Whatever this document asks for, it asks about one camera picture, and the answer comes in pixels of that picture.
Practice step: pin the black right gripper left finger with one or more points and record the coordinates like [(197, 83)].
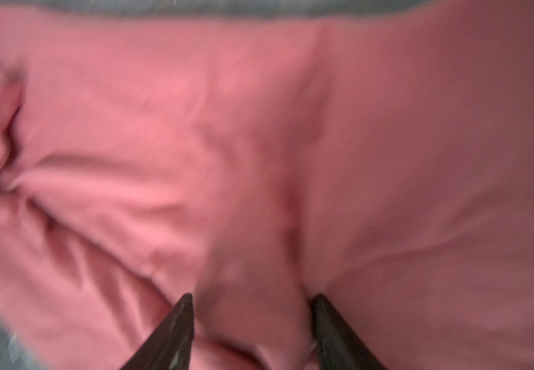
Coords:
[(169, 345)]

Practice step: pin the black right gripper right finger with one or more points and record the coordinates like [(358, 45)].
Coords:
[(339, 347)]

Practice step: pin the pink-red t-shirt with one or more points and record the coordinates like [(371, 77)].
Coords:
[(386, 162)]

